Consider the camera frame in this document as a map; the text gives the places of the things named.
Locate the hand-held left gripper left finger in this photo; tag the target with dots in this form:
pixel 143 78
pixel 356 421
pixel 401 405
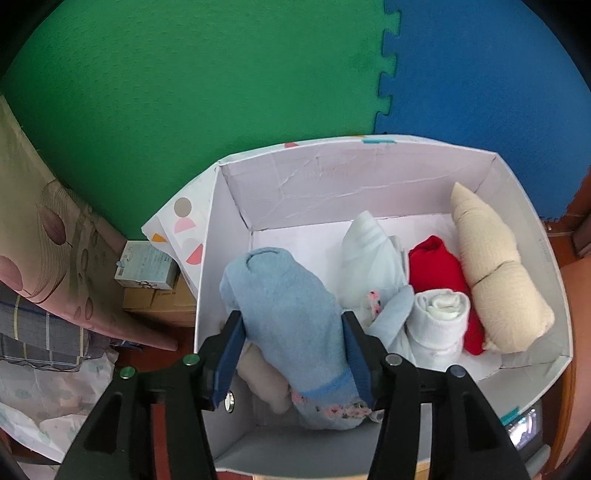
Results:
pixel 226 364

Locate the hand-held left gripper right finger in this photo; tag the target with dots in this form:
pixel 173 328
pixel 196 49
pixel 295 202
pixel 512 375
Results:
pixel 358 364

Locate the beige patterned sock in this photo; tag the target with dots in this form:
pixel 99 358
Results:
pixel 265 378

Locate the pale blue underwear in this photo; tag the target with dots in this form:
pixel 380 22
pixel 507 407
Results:
pixel 392 318

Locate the light blue sock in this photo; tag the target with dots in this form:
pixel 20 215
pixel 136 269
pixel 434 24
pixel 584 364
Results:
pixel 286 314

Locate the white sock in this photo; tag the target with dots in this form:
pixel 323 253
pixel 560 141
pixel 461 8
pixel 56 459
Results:
pixel 438 332

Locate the pale mint underwear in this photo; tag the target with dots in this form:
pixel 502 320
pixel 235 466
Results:
pixel 369 258

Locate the red sock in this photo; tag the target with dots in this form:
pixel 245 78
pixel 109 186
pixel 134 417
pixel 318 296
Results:
pixel 434 267

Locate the cream sock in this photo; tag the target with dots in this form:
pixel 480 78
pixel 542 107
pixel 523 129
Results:
pixel 498 277

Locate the white cardboard box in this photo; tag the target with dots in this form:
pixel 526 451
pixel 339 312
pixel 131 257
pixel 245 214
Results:
pixel 323 194

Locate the round metal stud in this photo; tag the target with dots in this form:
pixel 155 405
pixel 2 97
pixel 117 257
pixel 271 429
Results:
pixel 229 399

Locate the brown cardboard box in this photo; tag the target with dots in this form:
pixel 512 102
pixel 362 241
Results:
pixel 157 304

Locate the small teal white box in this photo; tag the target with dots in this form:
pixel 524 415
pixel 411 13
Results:
pixel 143 265

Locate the patterned cardboard flap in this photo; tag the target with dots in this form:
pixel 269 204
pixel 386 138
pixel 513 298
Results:
pixel 184 230

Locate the grey appliance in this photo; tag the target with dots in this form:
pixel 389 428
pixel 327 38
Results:
pixel 526 434

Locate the white leaf print bedding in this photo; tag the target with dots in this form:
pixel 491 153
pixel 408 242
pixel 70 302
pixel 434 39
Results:
pixel 46 392

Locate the grey plaid blanket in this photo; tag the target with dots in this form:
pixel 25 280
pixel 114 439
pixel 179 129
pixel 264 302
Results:
pixel 37 337

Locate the pink floral curtain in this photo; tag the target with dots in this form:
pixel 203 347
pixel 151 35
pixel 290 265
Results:
pixel 46 230

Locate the brown wooden furniture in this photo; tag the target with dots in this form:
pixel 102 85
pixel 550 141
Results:
pixel 579 295

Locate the green foam mat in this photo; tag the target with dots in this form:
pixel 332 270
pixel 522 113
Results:
pixel 184 92

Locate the blue foam mat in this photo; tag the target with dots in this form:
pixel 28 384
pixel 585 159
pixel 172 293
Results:
pixel 485 92

